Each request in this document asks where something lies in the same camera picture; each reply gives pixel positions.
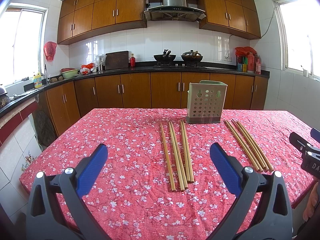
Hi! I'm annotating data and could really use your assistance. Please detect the lower wooden cabinets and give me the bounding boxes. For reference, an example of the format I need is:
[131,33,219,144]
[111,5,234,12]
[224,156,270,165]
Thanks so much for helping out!
[38,71,269,137]

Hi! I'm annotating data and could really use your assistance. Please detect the steel range hood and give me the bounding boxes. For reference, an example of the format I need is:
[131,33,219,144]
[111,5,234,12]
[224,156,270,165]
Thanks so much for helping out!
[144,0,206,22]

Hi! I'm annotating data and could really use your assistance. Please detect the yellow dish soap bottle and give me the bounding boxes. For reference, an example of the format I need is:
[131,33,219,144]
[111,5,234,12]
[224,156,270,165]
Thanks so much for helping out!
[33,73,43,89]

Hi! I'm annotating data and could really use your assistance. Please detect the upper wooden cabinets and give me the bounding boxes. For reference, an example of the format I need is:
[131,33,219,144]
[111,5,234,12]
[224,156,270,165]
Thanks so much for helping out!
[57,0,261,44]

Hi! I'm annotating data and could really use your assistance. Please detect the right window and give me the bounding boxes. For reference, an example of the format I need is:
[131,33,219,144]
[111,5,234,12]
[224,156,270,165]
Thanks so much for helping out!
[273,0,319,80]

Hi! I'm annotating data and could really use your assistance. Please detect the red white plastic bag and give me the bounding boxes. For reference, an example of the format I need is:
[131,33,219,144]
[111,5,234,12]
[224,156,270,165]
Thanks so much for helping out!
[80,62,98,75]

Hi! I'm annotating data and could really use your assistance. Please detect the person's right hand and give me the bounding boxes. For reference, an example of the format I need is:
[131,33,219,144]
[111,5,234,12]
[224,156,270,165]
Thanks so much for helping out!
[303,182,318,222]

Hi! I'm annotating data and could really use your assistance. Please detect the window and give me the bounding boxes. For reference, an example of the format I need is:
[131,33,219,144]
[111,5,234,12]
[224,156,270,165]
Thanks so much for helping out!
[1,4,47,86]
[273,0,319,80]

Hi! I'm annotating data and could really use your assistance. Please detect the wooden cabinets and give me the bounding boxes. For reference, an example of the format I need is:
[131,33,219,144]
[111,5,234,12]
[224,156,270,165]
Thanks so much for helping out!
[38,71,269,137]
[57,0,261,44]

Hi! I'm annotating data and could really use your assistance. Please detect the red bottle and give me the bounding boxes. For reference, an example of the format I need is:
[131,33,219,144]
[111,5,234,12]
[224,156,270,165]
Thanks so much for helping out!
[130,53,136,68]

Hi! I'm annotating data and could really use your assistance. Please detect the beige perforated utensil holder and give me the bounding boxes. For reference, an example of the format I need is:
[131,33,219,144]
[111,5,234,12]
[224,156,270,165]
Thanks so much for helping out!
[186,80,228,124]

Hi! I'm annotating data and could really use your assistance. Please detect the red plastic bag on wall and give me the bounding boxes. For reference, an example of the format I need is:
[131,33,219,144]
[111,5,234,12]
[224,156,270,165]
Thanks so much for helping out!
[43,41,57,62]

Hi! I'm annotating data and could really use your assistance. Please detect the left window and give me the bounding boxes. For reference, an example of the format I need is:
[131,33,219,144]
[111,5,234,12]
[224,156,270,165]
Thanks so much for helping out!
[1,4,47,86]

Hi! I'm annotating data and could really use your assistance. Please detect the black wok left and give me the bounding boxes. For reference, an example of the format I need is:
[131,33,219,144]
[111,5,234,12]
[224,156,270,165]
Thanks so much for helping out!
[153,49,176,63]

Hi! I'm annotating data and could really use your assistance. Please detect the black wok with lid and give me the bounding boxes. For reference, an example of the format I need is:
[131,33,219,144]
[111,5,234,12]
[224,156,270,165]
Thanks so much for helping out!
[181,50,203,63]

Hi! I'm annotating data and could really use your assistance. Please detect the dark wooden cutting board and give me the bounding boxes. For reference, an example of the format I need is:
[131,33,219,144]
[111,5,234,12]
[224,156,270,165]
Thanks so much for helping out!
[105,50,129,70]

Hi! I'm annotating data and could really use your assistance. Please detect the bamboo chopstick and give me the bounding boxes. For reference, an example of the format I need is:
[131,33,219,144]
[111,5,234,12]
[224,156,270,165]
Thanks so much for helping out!
[230,119,266,172]
[169,122,185,191]
[182,122,194,183]
[236,121,274,172]
[160,124,176,191]
[180,120,190,183]
[223,120,263,171]
[232,120,269,172]
[174,131,188,189]

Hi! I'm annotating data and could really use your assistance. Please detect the red floral tablecloth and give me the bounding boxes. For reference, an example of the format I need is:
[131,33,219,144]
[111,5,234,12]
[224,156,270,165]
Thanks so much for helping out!
[19,107,320,240]

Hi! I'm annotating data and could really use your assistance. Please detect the red bags and condiment bottles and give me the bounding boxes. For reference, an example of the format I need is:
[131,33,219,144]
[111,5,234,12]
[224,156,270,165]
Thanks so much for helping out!
[235,47,261,75]

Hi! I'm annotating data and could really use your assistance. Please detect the green basin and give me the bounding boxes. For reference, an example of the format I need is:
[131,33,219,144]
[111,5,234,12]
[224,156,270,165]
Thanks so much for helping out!
[61,68,78,79]

